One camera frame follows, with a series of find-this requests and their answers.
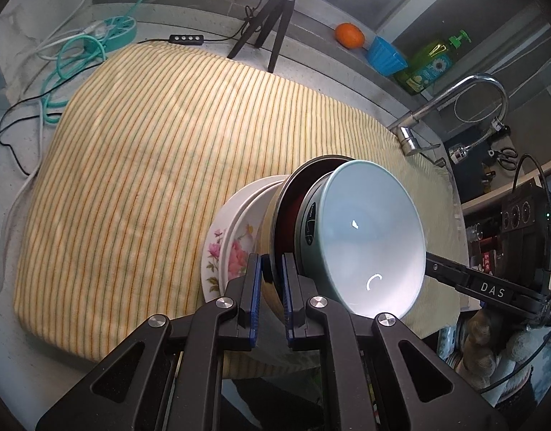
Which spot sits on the yellow striped cloth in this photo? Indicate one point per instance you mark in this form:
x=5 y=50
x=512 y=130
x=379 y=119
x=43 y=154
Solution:
x=145 y=154

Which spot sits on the green dish soap bottle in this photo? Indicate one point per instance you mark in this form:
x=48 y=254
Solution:
x=430 y=63

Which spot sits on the teal round power strip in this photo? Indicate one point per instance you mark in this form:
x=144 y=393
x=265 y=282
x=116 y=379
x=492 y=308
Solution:
x=112 y=33

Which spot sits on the large steel bowl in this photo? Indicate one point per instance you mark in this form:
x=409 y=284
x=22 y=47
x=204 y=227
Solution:
x=266 y=251

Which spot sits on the blue fluted cup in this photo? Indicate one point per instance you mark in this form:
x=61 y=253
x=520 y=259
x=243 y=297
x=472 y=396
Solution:
x=385 y=58

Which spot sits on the pink flower white plate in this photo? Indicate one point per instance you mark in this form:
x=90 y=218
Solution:
x=209 y=268

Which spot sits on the chrome pull-out sprayer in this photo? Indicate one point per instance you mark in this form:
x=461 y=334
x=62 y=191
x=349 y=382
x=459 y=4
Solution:
x=459 y=152

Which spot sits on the small red steel bowl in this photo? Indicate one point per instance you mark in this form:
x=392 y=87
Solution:
x=299 y=183

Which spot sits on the orange tangerine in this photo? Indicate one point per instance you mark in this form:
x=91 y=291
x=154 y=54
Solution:
x=349 y=36

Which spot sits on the plain white bamboo plate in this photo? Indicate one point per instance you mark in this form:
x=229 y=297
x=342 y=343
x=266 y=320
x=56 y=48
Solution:
x=237 y=202

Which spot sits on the rose rimmed white plate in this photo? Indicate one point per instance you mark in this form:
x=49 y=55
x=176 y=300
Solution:
x=239 y=240

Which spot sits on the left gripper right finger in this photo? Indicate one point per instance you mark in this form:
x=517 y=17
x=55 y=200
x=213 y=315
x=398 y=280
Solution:
x=376 y=373

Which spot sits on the black scissors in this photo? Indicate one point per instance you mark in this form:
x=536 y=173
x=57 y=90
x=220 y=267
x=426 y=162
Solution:
x=506 y=158

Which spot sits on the gloved right hand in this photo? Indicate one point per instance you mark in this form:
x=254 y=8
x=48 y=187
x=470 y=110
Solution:
x=496 y=358

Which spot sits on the light green ceramic bowl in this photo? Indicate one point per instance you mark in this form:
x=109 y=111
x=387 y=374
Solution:
x=359 y=237

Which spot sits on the black tripod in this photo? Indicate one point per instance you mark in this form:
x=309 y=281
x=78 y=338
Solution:
x=274 y=13

